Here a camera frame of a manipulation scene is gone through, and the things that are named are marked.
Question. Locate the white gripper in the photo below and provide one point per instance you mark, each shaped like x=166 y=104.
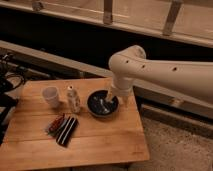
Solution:
x=122 y=87

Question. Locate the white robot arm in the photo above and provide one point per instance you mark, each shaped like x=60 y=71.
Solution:
x=193 y=79

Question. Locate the clear plastic bottle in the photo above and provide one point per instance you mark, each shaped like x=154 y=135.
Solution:
x=73 y=99

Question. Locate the black bowl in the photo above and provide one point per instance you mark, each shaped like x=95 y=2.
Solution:
x=99 y=106

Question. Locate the wooden table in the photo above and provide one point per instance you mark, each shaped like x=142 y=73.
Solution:
x=116 y=139

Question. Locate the translucent plastic cup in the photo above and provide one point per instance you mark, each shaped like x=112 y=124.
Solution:
x=51 y=96

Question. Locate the black striped chip bag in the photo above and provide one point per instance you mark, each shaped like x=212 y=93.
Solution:
x=65 y=134

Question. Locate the red snack packet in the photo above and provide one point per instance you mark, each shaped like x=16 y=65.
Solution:
x=54 y=126

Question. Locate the metal window railing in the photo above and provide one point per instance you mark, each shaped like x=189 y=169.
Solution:
x=188 y=21

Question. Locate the black equipment with cables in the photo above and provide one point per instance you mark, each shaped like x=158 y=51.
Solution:
x=11 y=84

